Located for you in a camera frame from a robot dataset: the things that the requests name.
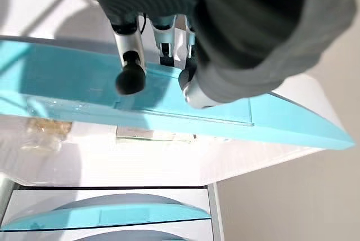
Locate dark left robot hand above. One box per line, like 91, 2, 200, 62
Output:
78, 0, 360, 110

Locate medicine drawer teal front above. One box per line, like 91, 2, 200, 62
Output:
0, 35, 356, 188

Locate clear bottle yellow pills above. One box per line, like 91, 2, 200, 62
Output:
21, 116, 74, 152

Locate green and white long box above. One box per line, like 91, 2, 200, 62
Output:
116, 126, 195, 144

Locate white medical cart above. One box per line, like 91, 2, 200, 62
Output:
0, 176, 226, 241

